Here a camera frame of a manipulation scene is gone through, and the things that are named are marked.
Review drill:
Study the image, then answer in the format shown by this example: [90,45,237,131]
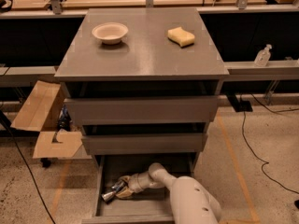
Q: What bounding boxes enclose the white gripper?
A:
[116,172,155,200]

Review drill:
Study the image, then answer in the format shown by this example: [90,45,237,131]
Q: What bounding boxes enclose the silver blue redbull can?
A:
[102,180,126,203]

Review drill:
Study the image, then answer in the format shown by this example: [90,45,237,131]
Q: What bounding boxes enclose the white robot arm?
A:
[116,162,221,224]

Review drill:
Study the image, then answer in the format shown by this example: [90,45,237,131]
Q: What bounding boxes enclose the grey open bottom drawer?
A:
[82,153,192,224]

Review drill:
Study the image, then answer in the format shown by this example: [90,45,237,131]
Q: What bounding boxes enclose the grey middle drawer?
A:
[82,133,207,155]

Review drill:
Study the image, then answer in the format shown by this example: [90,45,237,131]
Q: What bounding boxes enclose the grey top drawer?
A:
[64,96,218,126]

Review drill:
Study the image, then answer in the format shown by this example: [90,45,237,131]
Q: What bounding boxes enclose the grey drawer cabinet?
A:
[54,7,230,170]

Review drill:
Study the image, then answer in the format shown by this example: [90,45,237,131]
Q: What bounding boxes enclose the open cardboard box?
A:
[11,81,87,159]

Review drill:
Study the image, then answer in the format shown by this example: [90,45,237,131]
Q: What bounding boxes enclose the white paper bowl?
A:
[92,22,128,45]

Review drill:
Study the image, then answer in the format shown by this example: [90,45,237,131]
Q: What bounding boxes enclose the yellow sponge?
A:
[167,27,195,48]

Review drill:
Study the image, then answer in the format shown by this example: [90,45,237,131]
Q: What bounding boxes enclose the clear sanitizer pump bottle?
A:
[254,44,272,67]

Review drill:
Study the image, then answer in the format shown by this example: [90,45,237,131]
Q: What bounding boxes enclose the black headphones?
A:
[0,0,13,13]

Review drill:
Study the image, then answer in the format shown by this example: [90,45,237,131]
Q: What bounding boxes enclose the black floor cable left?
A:
[0,107,58,224]

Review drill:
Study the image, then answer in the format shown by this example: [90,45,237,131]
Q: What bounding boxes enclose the black floor cable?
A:
[240,93,299,196]
[0,107,58,224]

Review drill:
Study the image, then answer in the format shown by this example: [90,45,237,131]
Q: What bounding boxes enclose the black floor cable right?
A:
[240,93,299,196]

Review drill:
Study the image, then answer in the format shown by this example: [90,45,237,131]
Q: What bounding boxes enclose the grey metal rail shelf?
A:
[0,60,299,88]

